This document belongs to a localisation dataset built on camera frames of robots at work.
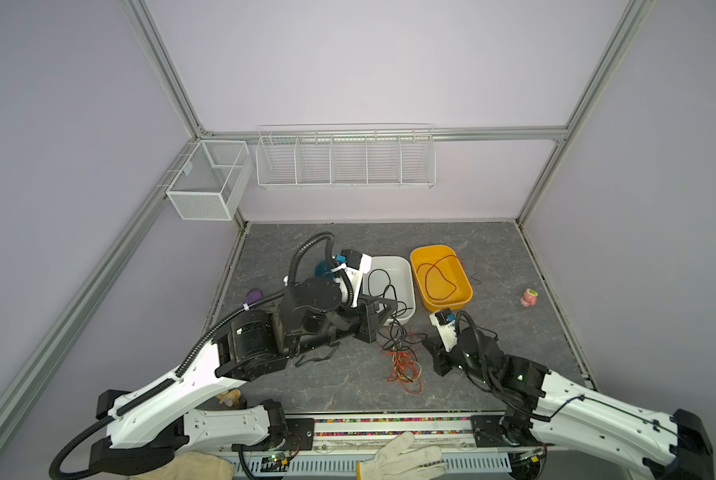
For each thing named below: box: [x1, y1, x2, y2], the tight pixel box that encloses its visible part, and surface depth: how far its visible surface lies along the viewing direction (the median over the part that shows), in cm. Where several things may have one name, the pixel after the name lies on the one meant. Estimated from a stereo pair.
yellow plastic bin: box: [410, 245, 473, 312], surface depth 106 cm
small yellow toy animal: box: [216, 389, 241, 407], surface depth 80 cm
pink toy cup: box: [520, 288, 539, 307], surface depth 96 cm
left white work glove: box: [128, 451, 236, 480], surface depth 71 cm
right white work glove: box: [356, 432, 448, 480], surface depth 71 cm
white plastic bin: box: [363, 255, 416, 325], surface depth 104 cm
